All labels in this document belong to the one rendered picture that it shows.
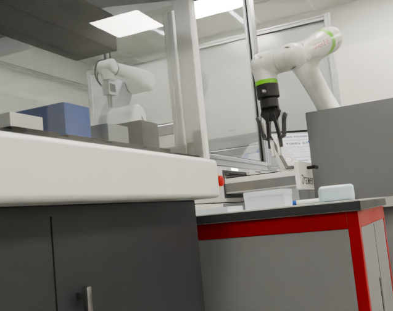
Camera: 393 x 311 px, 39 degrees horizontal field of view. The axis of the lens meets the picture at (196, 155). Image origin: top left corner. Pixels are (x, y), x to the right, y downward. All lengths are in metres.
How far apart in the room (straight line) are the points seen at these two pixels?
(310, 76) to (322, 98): 0.12
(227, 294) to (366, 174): 0.90
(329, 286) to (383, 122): 0.93
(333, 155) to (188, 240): 1.02
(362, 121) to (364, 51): 3.32
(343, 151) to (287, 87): 1.72
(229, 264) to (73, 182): 0.77
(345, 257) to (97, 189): 0.76
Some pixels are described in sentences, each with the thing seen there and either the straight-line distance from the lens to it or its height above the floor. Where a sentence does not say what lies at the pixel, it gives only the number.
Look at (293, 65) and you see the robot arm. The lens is 2.20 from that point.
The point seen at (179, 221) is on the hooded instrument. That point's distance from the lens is 1.42.
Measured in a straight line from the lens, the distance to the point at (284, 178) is 2.14.
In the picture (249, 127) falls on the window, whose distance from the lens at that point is 2.67.
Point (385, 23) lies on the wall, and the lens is 6.00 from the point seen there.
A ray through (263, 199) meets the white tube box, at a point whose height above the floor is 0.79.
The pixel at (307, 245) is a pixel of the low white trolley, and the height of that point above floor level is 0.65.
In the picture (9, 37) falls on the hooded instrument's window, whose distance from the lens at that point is 0.90.
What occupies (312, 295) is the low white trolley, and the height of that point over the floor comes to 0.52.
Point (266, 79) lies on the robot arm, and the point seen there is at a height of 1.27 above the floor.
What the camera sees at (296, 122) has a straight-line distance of 3.91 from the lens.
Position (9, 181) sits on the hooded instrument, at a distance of 0.83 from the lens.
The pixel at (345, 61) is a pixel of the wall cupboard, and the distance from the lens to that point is 5.60.
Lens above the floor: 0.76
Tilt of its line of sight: 6 degrees up
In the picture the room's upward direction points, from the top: 6 degrees counter-clockwise
